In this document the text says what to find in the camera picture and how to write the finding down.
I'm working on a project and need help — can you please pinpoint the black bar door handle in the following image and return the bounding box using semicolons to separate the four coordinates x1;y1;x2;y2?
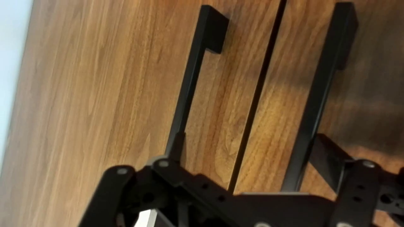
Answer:
281;1;360;193
164;3;231;162

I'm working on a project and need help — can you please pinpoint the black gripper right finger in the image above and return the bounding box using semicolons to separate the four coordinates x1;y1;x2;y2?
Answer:
308;132;404;227

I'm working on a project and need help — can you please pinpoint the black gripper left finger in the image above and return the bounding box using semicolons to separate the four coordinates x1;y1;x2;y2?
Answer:
77;131;241;227

